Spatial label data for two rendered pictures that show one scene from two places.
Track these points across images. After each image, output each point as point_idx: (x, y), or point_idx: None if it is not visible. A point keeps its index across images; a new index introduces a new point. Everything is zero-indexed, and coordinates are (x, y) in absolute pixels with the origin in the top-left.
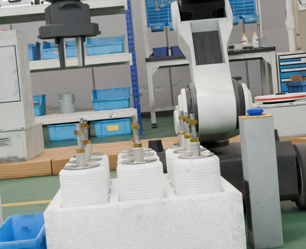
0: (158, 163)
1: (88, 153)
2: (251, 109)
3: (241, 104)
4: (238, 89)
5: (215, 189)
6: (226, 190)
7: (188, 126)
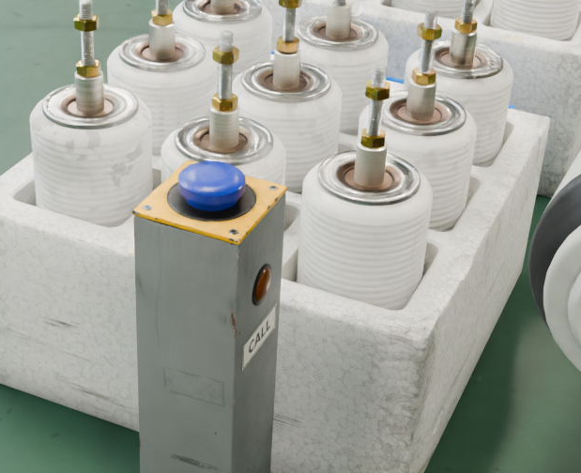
0: (117, 69)
1: (328, 18)
2: (208, 164)
3: (540, 260)
4: (568, 191)
5: (35, 184)
6: (16, 201)
7: (219, 71)
